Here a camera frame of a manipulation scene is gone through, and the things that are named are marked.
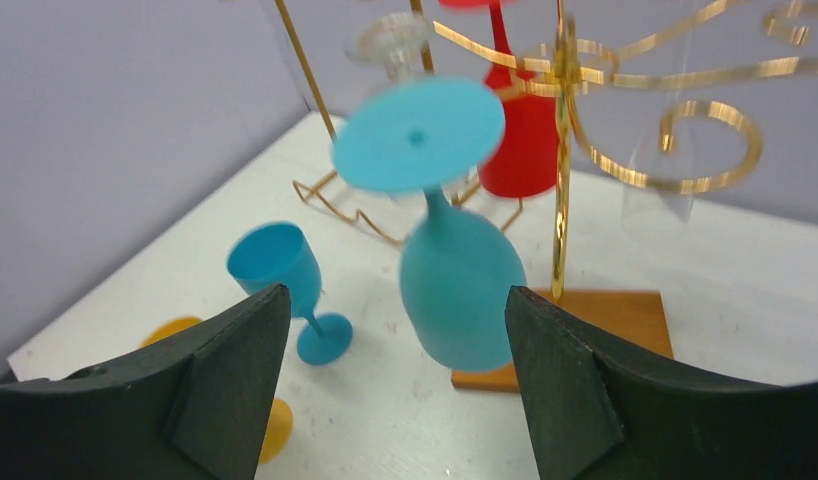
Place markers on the gold rectangular wire glass rack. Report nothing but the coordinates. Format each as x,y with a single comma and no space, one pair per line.
419,136

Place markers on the blue plastic goblet rear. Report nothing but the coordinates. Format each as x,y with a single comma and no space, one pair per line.
279,252

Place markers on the orange plastic goblet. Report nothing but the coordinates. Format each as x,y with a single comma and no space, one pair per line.
280,423

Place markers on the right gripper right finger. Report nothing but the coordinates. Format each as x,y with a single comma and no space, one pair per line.
600,407

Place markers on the red plastic goblet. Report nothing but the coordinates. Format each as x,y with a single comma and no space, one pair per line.
525,164

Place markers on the teal plastic goblet front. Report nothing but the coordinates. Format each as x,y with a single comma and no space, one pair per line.
454,277

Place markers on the clear glass tumbler goblet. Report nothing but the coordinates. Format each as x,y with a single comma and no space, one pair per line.
395,43

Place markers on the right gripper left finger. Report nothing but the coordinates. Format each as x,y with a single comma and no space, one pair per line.
192,406

